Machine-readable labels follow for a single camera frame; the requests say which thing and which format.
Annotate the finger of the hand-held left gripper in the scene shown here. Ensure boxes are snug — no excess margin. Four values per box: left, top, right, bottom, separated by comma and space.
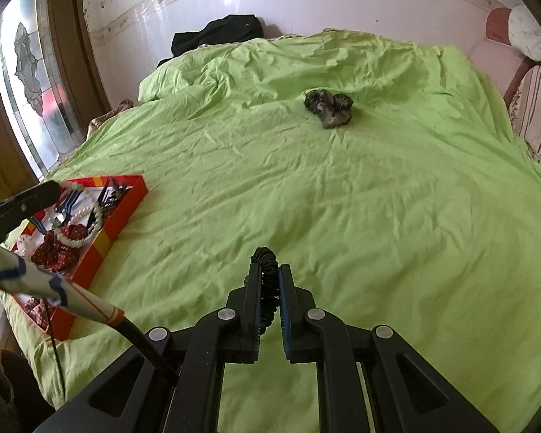
0, 180, 63, 245

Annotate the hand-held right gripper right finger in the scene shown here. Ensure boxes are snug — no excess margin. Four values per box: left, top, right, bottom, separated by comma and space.
277, 264, 499, 433

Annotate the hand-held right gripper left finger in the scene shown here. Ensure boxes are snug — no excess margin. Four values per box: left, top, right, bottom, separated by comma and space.
34, 259, 263, 433

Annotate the black scrunchie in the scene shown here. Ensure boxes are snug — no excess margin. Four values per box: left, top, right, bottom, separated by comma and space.
250, 246, 281, 337

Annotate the red dotted scrunchie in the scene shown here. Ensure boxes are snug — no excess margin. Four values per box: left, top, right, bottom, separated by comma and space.
31, 224, 93, 271

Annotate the black comb hair clip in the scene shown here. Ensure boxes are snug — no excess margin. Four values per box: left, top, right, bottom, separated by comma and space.
97, 179, 136, 208

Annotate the red cardboard tray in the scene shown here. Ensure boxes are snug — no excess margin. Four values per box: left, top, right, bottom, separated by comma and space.
0, 174, 149, 341

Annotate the brown knit blanket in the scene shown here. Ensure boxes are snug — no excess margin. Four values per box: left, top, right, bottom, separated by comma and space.
87, 99, 136, 138

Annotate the stained glass window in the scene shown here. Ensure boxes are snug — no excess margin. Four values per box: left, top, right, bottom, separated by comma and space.
0, 0, 84, 179

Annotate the green bed sheet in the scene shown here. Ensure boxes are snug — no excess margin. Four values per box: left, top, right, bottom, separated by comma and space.
0, 29, 541, 433

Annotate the dark green scrunchie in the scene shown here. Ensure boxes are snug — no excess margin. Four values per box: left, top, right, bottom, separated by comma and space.
304, 90, 355, 129

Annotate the black clothing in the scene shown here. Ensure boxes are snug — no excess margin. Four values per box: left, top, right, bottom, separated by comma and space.
157, 14, 264, 70

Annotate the pink pillow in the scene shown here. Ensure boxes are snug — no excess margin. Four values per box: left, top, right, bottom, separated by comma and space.
468, 8, 530, 106

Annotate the white floral pillow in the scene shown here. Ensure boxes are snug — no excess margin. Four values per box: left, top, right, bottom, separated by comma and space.
509, 4, 541, 61

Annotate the white pearl bracelet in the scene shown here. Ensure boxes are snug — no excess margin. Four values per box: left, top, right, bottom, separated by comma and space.
54, 185, 104, 249

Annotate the white taped cable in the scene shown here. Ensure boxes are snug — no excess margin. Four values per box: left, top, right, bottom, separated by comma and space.
0, 232, 181, 380

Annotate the thin black cable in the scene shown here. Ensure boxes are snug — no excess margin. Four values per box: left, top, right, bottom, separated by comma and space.
45, 300, 68, 398

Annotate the brown wooden window frame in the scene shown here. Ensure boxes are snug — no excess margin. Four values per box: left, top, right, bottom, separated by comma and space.
0, 0, 113, 208

